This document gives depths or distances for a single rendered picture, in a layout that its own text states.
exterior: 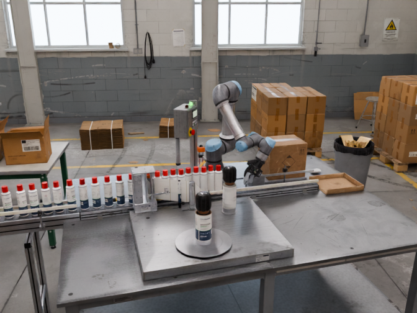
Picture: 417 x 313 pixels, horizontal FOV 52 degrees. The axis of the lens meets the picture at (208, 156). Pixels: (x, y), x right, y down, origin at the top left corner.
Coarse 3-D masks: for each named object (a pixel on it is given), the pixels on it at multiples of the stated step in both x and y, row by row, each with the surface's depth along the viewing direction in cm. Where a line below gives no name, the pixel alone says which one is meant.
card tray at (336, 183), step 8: (312, 176) 325; (320, 176) 327; (328, 176) 329; (336, 176) 331; (344, 176) 332; (320, 184) 319; (328, 184) 319; (336, 184) 319; (344, 184) 319; (352, 184) 319; (360, 184) 313; (328, 192) 302; (336, 192) 304; (344, 192) 306
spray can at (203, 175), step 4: (204, 168) 282; (200, 172) 285; (204, 172) 283; (200, 176) 284; (204, 176) 283; (200, 180) 285; (204, 180) 284; (200, 184) 286; (204, 184) 285; (200, 188) 287; (204, 188) 286
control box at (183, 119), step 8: (184, 104) 282; (176, 112) 270; (184, 112) 268; (176, 120) 272; (184, 120) 270; (192, 120) 277; (176, 128) 274; (184, 128) 272; (192, 128) 279; (176, 136) 276; (184, 136) 274
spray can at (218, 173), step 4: (216, 168) 286; (220, 168) 286; (216, 172) 286; (220, 172) 286; (216, 176) 287; (220, 176) 286; (216, 180) 287; (220, 180) 287; (216, 184) 288; (220, 184) 288; (216, 188) 289; (220, 188) 289
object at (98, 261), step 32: (320, 160) 369; (320, 192) 307; (352, 192) 307; (64, 224) 262; (96, 224) 262; (128, 224) 262; (288, 224) 262; (320, 224) 262; (352, 224) 262; (384, 224) 262; (416, 224) 262; (64, 256) 229; (96, 256) 229; (128, 256) 229; (320, 256) 229; (352, 256) 231; (64, 288) 204; (96, 288) 204; (128, 288) 204; (160, 288) 205
